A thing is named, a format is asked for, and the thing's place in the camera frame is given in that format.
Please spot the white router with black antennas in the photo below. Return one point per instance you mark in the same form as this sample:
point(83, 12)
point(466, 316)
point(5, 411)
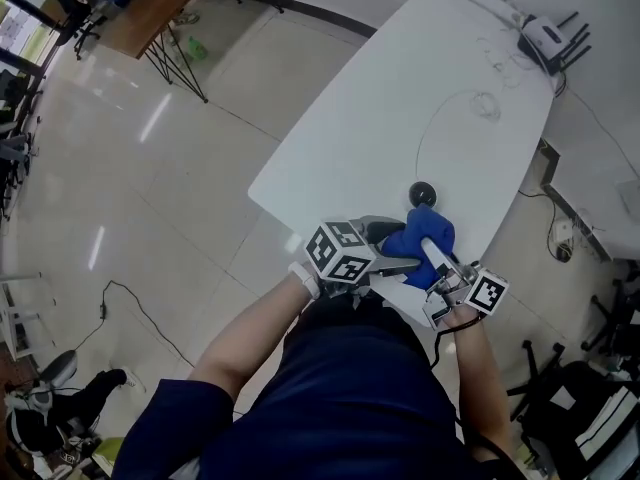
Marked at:
point(542, 35)

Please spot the person's right forearm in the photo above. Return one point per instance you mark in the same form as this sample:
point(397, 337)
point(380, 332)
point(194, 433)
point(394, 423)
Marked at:
point(480, 383)

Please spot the person's left forearm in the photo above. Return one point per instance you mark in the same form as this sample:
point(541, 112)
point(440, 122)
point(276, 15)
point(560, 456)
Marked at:
point(245, 353)

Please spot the white square floor adapter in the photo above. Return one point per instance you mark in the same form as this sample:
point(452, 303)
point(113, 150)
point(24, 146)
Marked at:
point(563, 230)

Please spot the black power brick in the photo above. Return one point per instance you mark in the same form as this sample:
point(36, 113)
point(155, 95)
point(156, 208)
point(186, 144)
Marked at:
point(102, 310)

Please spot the long white power strip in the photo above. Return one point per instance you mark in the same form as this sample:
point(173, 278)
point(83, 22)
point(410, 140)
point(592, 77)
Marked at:
point(495, 2)

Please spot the black office chair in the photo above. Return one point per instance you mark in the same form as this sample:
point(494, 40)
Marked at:
point(575, 393)
point(75, 13)
point(617, 313)

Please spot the white wristband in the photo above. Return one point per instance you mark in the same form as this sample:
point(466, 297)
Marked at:
point(305, 279)

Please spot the white standing desk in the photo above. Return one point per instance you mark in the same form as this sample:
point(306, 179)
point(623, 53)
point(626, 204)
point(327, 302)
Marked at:
point(350, 143)

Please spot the small green bag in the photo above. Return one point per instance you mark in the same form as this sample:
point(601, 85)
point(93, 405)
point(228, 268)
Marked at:
point(196, 48)

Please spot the wooden desk with black legs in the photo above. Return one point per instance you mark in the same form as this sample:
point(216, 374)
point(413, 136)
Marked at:
point(150, 18)

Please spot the small black round object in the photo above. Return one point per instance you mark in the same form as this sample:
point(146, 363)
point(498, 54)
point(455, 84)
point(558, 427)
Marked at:
point(423, 194)

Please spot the black round floor device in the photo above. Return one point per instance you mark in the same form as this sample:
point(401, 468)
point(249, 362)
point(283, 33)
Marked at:
point(565, 253)

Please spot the blue cloth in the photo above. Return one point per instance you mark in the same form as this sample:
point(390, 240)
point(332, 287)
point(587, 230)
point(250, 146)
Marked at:
point(425, 225)

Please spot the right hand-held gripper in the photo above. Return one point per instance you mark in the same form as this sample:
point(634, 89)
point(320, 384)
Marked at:
point(485, 293)

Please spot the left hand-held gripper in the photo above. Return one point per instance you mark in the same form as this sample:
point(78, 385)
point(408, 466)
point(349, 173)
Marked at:
point(340, 255)

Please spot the person's dark blue shirt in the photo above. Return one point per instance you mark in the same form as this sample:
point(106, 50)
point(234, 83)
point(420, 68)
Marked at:
point(325, 408)

